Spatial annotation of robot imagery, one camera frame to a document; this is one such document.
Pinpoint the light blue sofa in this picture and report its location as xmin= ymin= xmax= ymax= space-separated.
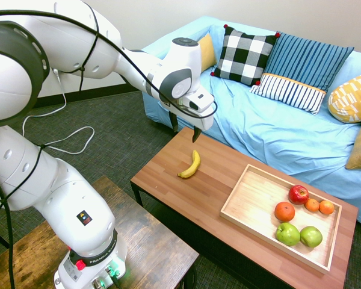
xmin=141 ymin=15 xmax=361 ymax=229

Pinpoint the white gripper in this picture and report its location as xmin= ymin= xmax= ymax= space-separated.
xmin=167 ymin=86 xmax=215 ymax=144

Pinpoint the small orange mandarin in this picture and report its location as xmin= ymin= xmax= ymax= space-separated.
xmin=304 ymin=198 xmax=320 ymax=213
xmin=318 ymin=199 xmax=335 ymax=216

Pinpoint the white navy striped pillow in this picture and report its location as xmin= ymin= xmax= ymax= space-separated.
xmin=248 ymin=73 xmax=327 ymax=116

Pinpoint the light wooden tray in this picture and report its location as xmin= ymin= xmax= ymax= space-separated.
xmin=219 ymin=164 xmax=343 ymax=275

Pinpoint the black white checkered pillow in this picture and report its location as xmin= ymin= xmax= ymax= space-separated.
xmin=210 ymin=23 xmax=281 ymax=87

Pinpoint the dark rustic wooden table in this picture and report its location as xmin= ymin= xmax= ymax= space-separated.
xmin=0 ymin=175 xmax=200 ymax=289

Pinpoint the white cable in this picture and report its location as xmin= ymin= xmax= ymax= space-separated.
xmin=22 ymin=68 xmax=96 ymax=155

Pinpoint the green apple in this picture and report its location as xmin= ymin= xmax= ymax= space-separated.
xmin=299 ymin=225 xmax=324 ymax=249
xmin=275 ymin=222 xmax=301 ymax=247

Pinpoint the yellow banana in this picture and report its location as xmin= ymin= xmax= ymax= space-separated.
xmin=176 ymin=149 xmax=202 ymax=179

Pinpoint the reddish wooden coffee table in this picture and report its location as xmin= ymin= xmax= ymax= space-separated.
xmin=129 ymin=126 xmax=359 ymax=289

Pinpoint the large orange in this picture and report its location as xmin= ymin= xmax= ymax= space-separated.
xmin=274 ymin=201 xmax=296 ymax=223

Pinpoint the plain yellow pillow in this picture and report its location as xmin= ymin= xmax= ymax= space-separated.
xmin=197 ymin=33 xmax=218 ymax=72

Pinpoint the red apple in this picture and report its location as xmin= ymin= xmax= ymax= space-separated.
xmin=288 ymin=184 xmax=310 ymax=206

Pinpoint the black cable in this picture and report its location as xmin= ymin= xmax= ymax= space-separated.
xmin=0 ymin=8 xmax=218 ymax=289

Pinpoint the blue striped pillow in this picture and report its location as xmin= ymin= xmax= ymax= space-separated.
xmin=260 ymin=31 xmax=355 ymax=93

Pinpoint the yellow white patterned pillow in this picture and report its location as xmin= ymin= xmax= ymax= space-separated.
xmin=328 ymin=70 xmax=361 ymax=124

